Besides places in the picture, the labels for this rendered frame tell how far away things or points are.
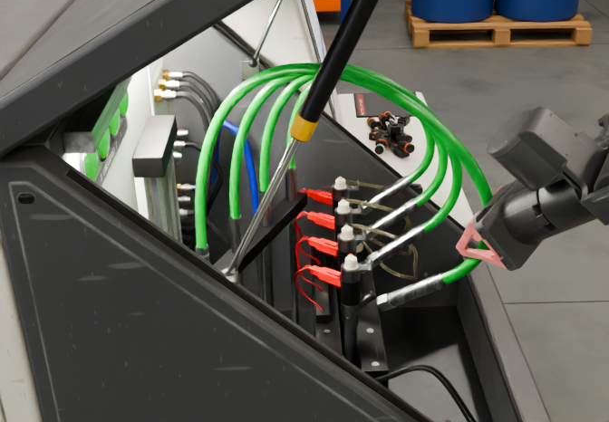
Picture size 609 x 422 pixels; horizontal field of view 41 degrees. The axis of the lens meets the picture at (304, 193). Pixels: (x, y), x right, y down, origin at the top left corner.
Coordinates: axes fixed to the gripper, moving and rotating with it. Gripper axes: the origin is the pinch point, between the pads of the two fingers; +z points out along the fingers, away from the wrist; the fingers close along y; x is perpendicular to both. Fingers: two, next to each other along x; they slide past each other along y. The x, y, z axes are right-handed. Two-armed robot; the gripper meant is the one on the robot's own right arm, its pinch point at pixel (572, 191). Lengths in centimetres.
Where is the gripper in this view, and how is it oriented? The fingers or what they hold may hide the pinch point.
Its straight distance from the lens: 112.1
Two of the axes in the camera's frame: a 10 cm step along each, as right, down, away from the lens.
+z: -6.8, 5.5, 4.9
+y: -6.9, -7.1, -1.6
